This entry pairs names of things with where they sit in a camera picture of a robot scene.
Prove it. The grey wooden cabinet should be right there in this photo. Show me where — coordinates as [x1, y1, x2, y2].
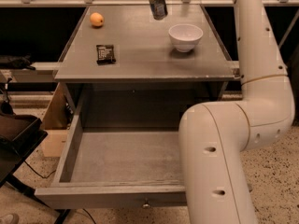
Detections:
[53, 4, 241, 133]

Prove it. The metal rail shelf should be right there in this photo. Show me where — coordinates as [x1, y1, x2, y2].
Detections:
[0, 61, 239, 83]

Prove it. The white ceramic bowl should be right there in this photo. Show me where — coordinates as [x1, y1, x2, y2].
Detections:
[168, 24, 204, 52]

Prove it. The black chair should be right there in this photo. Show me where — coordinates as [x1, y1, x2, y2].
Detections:
[0, 100, 73, 224]

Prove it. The orange fruit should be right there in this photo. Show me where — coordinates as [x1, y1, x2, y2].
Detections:
[90, 12, 105, 27]

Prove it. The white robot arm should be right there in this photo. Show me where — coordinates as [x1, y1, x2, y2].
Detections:
[178, 0, 295, 224]

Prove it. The black floor cable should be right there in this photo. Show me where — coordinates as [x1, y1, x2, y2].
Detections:
[23, 160, 58, 180]

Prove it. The metal drawer knob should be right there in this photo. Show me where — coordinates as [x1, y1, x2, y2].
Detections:
[142, 198, 151, 209]

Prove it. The silver blue redbull can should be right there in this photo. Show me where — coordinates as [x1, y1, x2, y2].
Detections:
[149, 0, 168, 21]

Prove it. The white shoe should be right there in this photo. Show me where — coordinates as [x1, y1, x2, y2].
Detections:
[0, 214, 19, 224]

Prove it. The open grey top drawer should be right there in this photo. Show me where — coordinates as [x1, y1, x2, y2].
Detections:
[36, 89, 196, 209]

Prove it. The black bag on shelf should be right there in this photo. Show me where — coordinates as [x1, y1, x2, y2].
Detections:
[0, 55, 35, 70]

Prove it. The black snack packet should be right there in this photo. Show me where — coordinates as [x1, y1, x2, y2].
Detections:
[96, 45, 116, 65]

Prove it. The cardboard box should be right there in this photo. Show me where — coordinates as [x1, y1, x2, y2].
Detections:
[41, 84, 68, 157]

